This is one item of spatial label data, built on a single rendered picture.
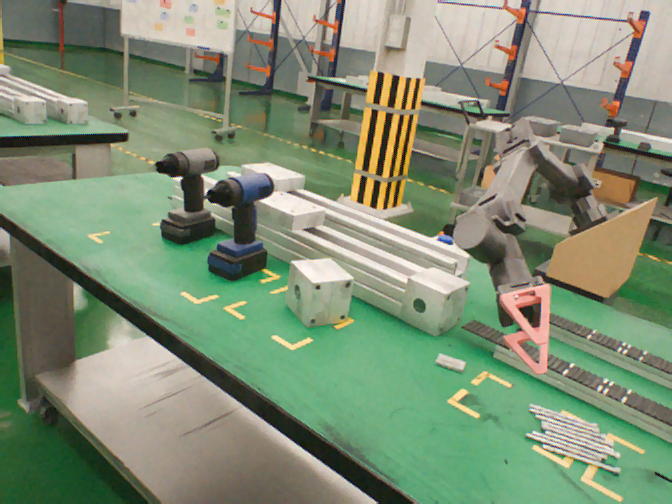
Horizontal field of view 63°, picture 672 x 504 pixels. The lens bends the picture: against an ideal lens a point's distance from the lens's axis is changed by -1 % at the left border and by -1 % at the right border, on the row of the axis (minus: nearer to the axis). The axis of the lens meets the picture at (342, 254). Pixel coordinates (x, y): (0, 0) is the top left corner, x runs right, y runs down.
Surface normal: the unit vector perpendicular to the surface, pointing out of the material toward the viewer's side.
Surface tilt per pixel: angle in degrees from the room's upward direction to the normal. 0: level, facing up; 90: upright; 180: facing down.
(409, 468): 0
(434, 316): 90
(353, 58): 90
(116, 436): 0
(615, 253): 90
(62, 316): 90
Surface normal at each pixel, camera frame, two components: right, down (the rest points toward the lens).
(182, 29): -0.33, 0.29
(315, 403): 0.15, -0.92
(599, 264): -0.62, 0.19
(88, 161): 0.76, 0.34
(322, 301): 0.48, 0.38
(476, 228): -0.68, -0.38
